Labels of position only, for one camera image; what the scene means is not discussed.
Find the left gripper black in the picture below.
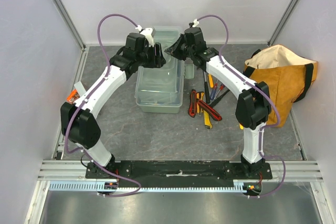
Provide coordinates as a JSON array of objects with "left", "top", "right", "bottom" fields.
[{"left": 136, "top": 43, "right": 166, "bottom": 69}]

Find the green translucent tool box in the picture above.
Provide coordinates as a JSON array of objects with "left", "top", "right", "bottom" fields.
[{"left": 134, "top": 26, "right": 195, "bottom": 114}]

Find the yellow black utility knife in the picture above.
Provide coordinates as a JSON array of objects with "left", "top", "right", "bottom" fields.
[
  {"left": 196, "top": 91, "right": 204, "bottom": 116},
  {"left": 203, "top": 111, "right": 213, "bottom": 129}
]

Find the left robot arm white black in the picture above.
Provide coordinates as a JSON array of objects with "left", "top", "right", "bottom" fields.
[{"left": 60, "top": 28, "right": 166, "bottom": 178}]

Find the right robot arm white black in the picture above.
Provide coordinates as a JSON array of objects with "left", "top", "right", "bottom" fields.
[{"left": 165, "top": 27, "right": 272, "bottom": 179}]

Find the black long tool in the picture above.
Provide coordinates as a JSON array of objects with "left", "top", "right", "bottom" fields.
[{"left": 209, "top": 90, "right": 230, "bottom": 108}]

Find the clear plastic screw box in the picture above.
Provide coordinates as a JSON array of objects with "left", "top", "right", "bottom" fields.
[{"left": 73, "top": 81, "right": 86, "bottom": 97}]

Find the orange screw box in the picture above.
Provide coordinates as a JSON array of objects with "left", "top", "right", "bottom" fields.
[{"left": 67, "top": 89, "right": 80, "bottom": 104}]

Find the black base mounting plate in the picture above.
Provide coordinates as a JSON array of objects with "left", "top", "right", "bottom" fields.
[{"left": 108, "top": 161, "right": 272, "bottom": 187}]

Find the mustard canvas tote bag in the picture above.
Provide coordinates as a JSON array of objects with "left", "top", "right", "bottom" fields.
[{"left": 243, "top": 45, "right": 318, "bottom": 127}]

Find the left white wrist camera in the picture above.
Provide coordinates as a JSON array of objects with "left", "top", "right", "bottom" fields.
[{"left": 135, "top": 25, "right": 155, "bottom": 47}]

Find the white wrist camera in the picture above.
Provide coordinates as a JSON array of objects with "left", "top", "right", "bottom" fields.
[
  {"left": 188, "top": 19, "right": 199, "bottom": 28},
  {"left": 135, "top": 25, "right": 155, "bottom": 47}
]

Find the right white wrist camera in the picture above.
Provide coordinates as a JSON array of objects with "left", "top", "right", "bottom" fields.
[{"left": 188, "top": 19, "right": 199, "bottom": 28}]

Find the yellow handle screwdriver upper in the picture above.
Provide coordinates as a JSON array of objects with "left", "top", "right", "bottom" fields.
[{"left": 208, "top": 74, "right": 214, "bottom": 88}]

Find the hammer black handle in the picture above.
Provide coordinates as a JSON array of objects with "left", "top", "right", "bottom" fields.
[{"left": 203, "top": 71, "right": 211, "bottom": 104}]

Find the blue grey cable duct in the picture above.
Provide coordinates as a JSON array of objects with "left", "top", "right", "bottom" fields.
[{"left": 49, "top": 181, "right": 247, "bottom": 193}]

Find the aluminium rail frame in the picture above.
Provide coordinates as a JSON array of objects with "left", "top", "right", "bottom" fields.
[{"left": 25, "top": 160, "right": 335, "bottom": 223}]

